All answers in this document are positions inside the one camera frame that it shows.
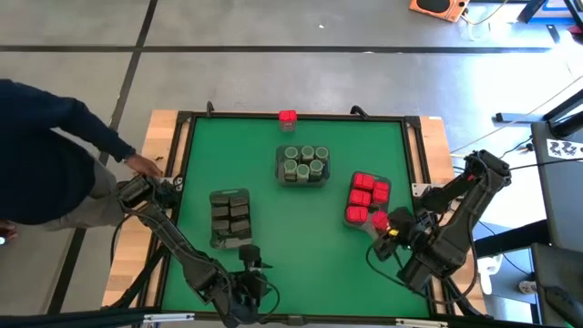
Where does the white paper with black marks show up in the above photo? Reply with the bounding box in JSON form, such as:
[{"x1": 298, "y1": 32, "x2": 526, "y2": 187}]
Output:
[{"x1": 546, "y1": 138, "x2": 583, "y2": 160}]

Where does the black metal beam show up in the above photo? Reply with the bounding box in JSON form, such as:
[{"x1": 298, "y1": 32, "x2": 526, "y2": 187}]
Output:
[{"x1": 0, "y1": 307, "x2": 197, "y2": 328}]

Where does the black rounded device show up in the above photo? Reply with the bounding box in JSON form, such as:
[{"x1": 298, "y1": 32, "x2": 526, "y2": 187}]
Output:
[{"x1": 544, "y1": 284, "x2": 583, "y2": 327}]

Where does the green table mat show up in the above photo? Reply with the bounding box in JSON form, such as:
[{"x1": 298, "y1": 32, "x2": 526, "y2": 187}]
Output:
[{"x1": 161, "y1": 117, "x2": 432, "y2": 319}]

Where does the grey desk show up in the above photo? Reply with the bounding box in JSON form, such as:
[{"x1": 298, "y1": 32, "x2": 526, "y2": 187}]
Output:
[{"x1": 530, "y1": 242, "x2": 583, "y2": 328}]

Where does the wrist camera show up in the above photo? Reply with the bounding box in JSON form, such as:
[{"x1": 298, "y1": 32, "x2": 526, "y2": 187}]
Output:
[
  {"x1": 389, "y1": 207, "x2": 416, "y2": 231},
  {"x1": 238, "y1": 243, "x2": 263, "y2": 271}
]

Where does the person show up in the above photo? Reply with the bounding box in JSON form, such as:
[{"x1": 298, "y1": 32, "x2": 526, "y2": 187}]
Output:
[{"x1": 0, "y1": 77, "x2": 138, "y2": 246}]

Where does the grey cabinet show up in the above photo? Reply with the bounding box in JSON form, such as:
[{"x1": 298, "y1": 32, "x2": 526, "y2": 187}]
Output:
[{"x1": 530, "y1": 120, "x2": 583, "y2": 254}]

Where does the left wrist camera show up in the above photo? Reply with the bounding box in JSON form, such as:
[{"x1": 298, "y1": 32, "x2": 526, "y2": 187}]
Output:
[{"x1": 238, "y1": 243, "x2": 263, "y2": 271}]

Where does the person's hand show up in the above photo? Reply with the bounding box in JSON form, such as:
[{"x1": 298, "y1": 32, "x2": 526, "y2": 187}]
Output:
[{"x1": 124, "y1": 153, "x2": 164, "y2": 179}]

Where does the orange board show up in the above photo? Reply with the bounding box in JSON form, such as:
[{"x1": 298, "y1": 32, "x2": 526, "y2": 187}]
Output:
[{"x1": 408, "y1": 0, "x2": 471, "y2": 24}]

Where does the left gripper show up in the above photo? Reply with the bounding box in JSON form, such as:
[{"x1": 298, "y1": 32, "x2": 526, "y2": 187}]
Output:
[{"x1": 212, "y1": 268, "x2": 276, "y2": 327}]

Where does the black stand base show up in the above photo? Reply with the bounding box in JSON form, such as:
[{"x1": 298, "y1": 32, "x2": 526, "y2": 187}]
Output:
[{"x1": 495, "y1": 86, "x2": 583, "y2": 140}]

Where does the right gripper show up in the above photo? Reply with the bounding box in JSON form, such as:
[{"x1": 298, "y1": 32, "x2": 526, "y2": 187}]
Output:
[{"x1": 372, "y1": 226, "x2": 439, "y2": 266}]

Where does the grey translucent plastic bin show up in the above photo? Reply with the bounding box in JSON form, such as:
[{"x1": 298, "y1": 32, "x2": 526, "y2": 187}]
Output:
[
  {"x1": 209, "y1": 187, "x2": 253, "y2": 251},
  {"x1": 274, "y1": 144, "x2": 332, "y2": 189},
  {"x1": 343, "y1": 169, "x2": 394, "y2": 240}
]

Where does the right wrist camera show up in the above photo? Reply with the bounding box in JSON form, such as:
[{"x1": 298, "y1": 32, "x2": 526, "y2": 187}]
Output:
[{"x1": 389, "y1": 207, "x2": 416, "y2": 231}]

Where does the black cable bundle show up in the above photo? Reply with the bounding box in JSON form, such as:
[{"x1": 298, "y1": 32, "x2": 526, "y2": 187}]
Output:
[
  {"x1": 107, "y1": 213, "x2": 177, "y2": 311},
  {"x1": 427, "y1": 272, "x2": 484, "y2": 318}
]

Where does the black floor bar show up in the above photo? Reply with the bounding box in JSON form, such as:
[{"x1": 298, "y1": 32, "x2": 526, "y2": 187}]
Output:
[{"x1": 473, "y1": 218, "x2": 552, "y2": 260}]

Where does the white plastic device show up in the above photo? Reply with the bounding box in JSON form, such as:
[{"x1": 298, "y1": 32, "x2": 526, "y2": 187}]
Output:
[{"x1": 475, "y1": 253, "x2": 503, "y2": 296}]

